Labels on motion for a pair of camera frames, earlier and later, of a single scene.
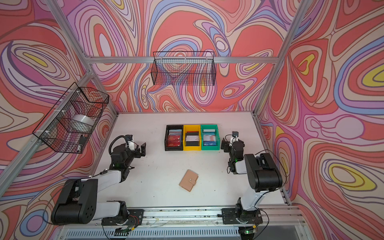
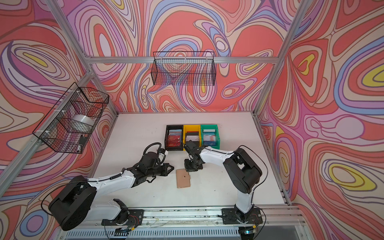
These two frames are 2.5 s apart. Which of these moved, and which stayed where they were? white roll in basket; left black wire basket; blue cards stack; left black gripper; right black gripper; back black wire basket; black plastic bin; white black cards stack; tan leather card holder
Moved: right black gripper; tan leather card holder; left black gripper
Stayed: white roll in basket; black plastic bin; white black cards stack; back black wire basket; left black wire basket; blue cards stack
